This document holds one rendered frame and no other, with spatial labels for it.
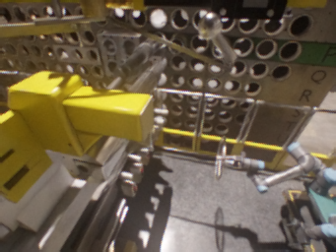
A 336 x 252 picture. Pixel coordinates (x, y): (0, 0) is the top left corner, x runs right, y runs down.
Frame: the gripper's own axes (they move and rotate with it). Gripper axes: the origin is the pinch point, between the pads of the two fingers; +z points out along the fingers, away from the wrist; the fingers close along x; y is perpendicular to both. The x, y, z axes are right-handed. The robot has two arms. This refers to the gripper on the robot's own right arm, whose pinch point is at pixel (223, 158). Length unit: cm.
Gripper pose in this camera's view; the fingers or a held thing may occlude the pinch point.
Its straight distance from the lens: 155.1
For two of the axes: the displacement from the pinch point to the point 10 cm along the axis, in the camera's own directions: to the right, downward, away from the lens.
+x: 0.6, 5.9, 8.0
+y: -2.3, 7.9, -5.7
